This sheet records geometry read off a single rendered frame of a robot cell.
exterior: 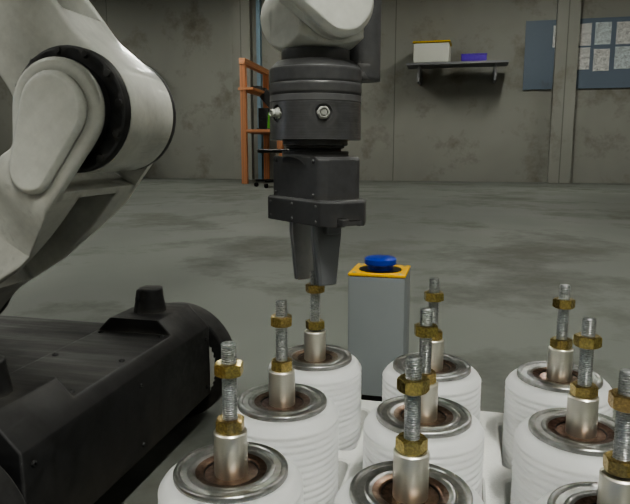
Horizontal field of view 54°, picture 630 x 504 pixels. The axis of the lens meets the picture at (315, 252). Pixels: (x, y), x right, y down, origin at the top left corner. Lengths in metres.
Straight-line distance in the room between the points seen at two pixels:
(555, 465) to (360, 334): 0.35
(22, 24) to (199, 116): 9.84
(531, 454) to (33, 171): 0.58
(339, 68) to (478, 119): 9.18
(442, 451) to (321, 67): 0.34
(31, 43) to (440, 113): 9.09
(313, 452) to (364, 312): 0.29
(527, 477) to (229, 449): 0.22
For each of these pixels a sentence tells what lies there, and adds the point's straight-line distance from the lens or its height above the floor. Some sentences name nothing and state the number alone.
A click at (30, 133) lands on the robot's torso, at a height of 0.48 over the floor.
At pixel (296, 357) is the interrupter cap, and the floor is 0.25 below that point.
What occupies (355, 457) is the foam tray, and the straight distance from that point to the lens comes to 0.61.
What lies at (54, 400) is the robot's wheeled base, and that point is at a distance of 0.75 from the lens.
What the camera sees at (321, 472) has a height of 0.21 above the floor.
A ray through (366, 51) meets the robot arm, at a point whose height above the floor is 0.56.
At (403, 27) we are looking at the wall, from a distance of 9.94.
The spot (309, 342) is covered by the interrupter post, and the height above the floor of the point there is 0.27.
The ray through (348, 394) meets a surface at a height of 0.23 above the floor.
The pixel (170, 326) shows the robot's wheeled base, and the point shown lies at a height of 0.20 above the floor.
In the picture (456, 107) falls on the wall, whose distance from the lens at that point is 9.75.
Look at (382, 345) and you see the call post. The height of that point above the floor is 0.23.
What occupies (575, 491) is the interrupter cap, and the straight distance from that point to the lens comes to 0.44.
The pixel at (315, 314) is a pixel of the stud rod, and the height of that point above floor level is 0.30.
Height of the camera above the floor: 0.46
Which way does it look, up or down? 9 degrees down
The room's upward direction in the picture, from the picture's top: straight up
